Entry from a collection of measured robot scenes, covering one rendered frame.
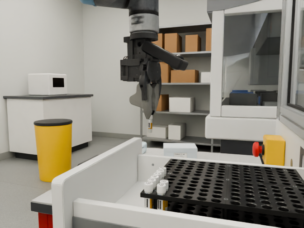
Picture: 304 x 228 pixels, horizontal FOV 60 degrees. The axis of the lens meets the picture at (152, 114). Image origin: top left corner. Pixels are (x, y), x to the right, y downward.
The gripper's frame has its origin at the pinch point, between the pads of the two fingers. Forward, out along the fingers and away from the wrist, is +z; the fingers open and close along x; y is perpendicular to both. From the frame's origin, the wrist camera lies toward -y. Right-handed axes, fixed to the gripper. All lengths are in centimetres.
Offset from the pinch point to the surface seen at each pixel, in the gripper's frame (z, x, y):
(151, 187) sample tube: 6.3, 29.4, -15.8
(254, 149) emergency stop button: 9.6, -12.5, -23.6
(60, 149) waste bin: 62, -139, 188
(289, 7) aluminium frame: -27.6, -21.7, -29.8
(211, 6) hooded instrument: -41, -57, 2
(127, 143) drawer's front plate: 4.3, 15.9, -3.1
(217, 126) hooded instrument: 12, -58, -2
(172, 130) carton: 69, -337, 144
